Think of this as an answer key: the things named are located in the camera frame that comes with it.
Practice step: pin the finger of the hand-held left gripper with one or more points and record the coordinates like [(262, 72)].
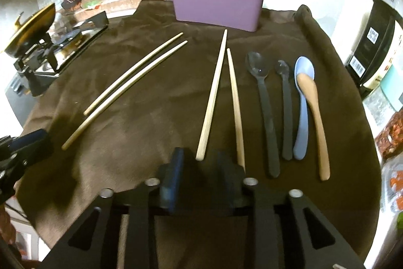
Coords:
[(33, 139)]

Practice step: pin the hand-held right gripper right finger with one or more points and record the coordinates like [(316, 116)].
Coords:
[(231, 180)]

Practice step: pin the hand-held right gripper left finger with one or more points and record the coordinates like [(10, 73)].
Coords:
[(171, 180)]

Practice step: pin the wooden chopstick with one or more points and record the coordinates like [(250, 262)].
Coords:
[(66, 144), (200, 152), (87, 111), (240, 155)]

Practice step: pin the large dark translucent spoon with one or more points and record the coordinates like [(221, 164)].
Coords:
[(272, 146)]

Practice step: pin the wooden spoon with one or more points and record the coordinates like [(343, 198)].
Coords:
[(319, 136)]

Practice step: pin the blue plastic spoon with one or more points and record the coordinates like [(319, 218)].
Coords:
[(303, 65)]

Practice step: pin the purple utensil holder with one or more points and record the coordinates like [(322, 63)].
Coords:
[(217, 1)]

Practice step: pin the small dark translucent spoon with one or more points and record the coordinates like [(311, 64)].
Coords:
[(287, 130)]

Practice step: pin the brown cloth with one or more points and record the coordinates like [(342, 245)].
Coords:
[(151, 105)]

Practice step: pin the black gas stove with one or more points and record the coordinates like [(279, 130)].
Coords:
[(75, 39)]

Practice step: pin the gold and black wok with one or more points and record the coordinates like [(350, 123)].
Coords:
[(31, 26)]

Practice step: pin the clear packet with red contents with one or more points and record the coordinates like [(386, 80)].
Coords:
[(395, 187)]

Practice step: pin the red-brown snack packet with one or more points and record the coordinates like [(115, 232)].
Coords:
[(390, 136)]

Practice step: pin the teal packet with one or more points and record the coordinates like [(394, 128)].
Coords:
[(393, 83)]

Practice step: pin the black box with white labels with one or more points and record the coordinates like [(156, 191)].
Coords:
[(371, 45)]

